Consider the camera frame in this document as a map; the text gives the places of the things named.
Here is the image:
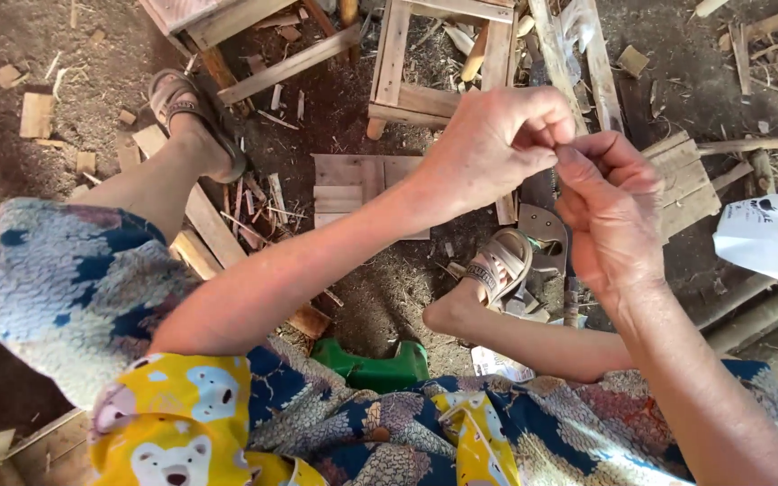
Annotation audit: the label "person's right hand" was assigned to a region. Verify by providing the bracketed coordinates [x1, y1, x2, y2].
[554, 131, 668, 309]

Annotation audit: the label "person's left hand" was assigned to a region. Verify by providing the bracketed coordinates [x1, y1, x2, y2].
[423, 86, 576, 228]

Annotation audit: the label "slatted wooden panel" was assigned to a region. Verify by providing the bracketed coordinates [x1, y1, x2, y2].
[641, 130, 723, 245]

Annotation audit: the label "round wooden stick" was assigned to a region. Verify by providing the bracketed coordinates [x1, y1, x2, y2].
[460, 23, 493, 84]

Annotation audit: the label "person's right tan sandal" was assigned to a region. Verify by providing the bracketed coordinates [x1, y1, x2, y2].
[463, 227, 536, 309]

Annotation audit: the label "person's tan sandal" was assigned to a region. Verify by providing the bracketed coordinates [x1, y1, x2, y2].
[463, 227, 536, 309]
[148, 67, 249, 185]

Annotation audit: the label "long weathered wooden slat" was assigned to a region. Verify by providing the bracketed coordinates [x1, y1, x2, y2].
[527, 0, 590, 136]
[574, 0, 626, 134]

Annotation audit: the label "flat wooden board panel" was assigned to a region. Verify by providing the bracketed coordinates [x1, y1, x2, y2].
[312, 154, 432, 241]

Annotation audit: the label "person's right leg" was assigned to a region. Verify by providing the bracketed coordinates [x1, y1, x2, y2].
[421, 253, 636, 384]

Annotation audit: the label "person's leg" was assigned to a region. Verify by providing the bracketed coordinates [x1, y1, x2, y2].
[68, 111, 241, 245]
[421, 253, 636, 384]

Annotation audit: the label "clear plastic bag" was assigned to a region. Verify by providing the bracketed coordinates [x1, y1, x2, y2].
[556, 0, 598, 85]

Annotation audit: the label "white plastic bag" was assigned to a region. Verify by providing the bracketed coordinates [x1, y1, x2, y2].
[712, 193, 778, 296]

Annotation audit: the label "crooked wooden branch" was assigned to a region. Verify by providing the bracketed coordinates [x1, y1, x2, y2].
[696, 137, 778, 163]

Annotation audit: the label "square wooden offcut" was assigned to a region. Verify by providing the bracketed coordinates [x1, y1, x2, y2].
[616, 45, 651, 78]

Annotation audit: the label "printed paper packet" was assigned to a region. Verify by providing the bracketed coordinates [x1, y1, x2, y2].
[470, 345, 537, 383]

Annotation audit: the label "heap of wood scraps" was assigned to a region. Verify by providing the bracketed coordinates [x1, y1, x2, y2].
[693, 0, 778, 104]

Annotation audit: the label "green plastic stool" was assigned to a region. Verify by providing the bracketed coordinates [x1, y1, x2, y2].
[310, 337, 431, 394]

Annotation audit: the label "long wooden plank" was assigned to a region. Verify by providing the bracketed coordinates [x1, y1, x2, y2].
[131, 124, 249, 271]

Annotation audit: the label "wooden stool with long slat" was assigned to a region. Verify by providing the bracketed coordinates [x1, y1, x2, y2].
[138, 0, 363, 117]

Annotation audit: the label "person's left tan sandal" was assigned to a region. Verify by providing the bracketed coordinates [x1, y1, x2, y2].
[148, 67, 249, 185]

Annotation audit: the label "short wooden plank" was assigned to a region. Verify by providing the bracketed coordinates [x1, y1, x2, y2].
[169, 228, 225, 282]

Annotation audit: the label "person's left leg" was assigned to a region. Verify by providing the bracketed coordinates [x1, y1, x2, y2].
[68, 111, 241, 245]

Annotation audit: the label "yellow bear print apron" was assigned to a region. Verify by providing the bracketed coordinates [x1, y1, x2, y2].
[88, 352, 521, 486]

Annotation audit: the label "blue patterned dress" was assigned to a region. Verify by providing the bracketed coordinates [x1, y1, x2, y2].
[0, 197, 778, 486]

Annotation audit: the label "rectangular wooden block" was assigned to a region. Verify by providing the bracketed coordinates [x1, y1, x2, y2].
[19, 92, 55, 140]

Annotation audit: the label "stacked wooden boards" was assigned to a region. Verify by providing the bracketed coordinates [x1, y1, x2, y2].
[0, 406, 96, 486]

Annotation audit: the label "hand saw with wooden handle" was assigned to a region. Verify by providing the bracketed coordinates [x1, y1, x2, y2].
[516, 167, 570, 279]

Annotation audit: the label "unfinished wooden stool frame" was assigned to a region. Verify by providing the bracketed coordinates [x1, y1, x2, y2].
[366, 0, 522, 141]

